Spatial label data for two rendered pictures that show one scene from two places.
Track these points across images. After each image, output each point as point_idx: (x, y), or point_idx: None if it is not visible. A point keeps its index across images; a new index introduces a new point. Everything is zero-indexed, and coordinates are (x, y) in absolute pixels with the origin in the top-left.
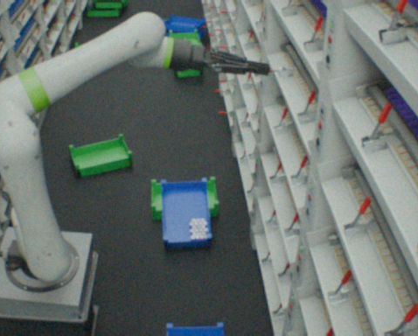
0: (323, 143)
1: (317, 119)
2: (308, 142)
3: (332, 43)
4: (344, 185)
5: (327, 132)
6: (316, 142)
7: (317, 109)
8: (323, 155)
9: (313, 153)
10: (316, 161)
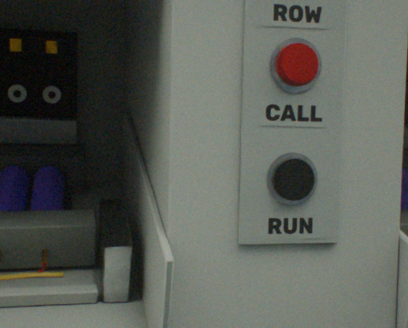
0: (366, 136)
1: (211, 74)
2: (172, 267)
3: None
4: None
5: (399, 49)
6: (297, 180)
7: (190, 18)
8: (377, 205)
9: (206, 315)
10: (290, 310)
